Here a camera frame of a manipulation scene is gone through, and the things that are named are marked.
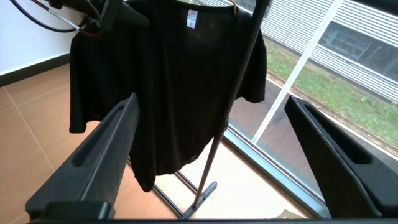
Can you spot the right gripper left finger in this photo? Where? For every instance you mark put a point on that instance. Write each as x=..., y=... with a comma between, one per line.
x=96, y=161

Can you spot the black clothes rack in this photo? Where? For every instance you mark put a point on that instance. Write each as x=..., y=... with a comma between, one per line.
x=202, y=196

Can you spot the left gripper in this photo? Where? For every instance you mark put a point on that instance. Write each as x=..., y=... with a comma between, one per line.
x=109, y=12

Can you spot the black garment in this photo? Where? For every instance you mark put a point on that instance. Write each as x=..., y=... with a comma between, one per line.
x=180, y=93

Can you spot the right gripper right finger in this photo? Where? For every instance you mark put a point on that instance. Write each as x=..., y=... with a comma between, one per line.
x=339, y=168

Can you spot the window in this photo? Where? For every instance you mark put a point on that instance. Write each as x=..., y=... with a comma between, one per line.
x=311, y=56

